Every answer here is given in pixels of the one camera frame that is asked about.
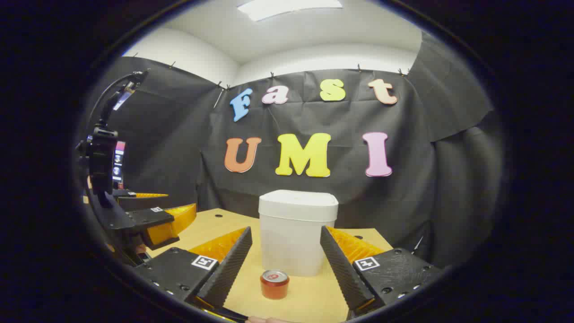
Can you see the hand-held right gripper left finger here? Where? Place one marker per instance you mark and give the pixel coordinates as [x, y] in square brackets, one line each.
[228, 273]

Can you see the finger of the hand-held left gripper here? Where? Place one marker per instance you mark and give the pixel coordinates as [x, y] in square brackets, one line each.
[134, 195]
[143, 219]

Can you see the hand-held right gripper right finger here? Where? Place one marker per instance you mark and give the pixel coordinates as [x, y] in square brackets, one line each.
[343, 273]

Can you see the red pop can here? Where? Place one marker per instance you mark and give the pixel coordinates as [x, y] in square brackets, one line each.
[274, 287]

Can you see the white desktop garbage bin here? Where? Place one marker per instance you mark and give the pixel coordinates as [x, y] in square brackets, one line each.
[291, 224]

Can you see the wooden desktop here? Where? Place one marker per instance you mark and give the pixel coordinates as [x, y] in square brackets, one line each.
[309, 300]

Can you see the black backdrop cloth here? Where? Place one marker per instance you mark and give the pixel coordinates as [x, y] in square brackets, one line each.
[358, 202]

